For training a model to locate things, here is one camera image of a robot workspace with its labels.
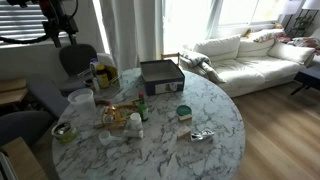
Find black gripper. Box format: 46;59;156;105
39;0;79;48

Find clear plastic cup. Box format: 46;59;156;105
67;87;98;118

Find orange snack packet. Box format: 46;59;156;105
94;103;129;130

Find clear plastic box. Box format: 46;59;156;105
84;53;124;99

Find dark blue cardboard box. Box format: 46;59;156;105
139;59;186;97

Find small clear measuring cup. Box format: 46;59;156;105
98;130;125;147

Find dark office chair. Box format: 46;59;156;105
58;43;99;94

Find blue lid white bottle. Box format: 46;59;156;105
89;58;100;78

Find window blinds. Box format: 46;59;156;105
0;0;70;47

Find yellow lid dark jar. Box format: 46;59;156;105
95;64;111;90

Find white curtain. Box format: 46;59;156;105
99;0;165;72

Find wooden shelf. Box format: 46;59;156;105
0;78;28;107

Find green bottle red cap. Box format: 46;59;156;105
137;92;150;122

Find yellow wooden chair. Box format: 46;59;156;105
160;52;181;66

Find white pill bottle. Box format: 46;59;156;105
129;112;144;132

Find grey white blanket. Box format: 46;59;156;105
179;49;226;85

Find green round lid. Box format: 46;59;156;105
175;104;193;117

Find small wooden block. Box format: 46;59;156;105
178;113;194;122
176;125;193;141

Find silver foil wrapper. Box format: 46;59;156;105
190;128;216;143

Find white sofa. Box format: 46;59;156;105
181;28;317;99

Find floral cushion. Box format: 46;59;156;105
248;28;286;44

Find black plant stand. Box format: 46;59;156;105
288;9;318;38

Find dark coffee table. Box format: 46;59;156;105
289;64;320;98

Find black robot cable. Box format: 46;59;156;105
0;33;54;45

